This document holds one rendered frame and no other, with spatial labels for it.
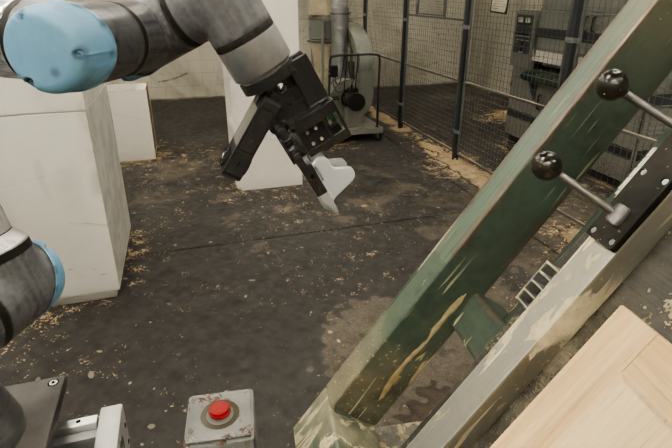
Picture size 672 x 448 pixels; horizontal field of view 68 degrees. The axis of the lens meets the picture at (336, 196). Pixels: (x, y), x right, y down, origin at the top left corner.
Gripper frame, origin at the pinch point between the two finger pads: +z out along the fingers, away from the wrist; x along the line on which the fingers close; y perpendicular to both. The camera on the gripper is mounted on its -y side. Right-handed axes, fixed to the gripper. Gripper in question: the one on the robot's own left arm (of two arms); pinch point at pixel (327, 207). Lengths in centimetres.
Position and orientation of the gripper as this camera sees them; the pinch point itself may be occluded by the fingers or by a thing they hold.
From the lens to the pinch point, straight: 68.5
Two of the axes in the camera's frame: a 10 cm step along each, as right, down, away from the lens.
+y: 8.5, -5.3, 0.4
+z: 4.5, 7.7, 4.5
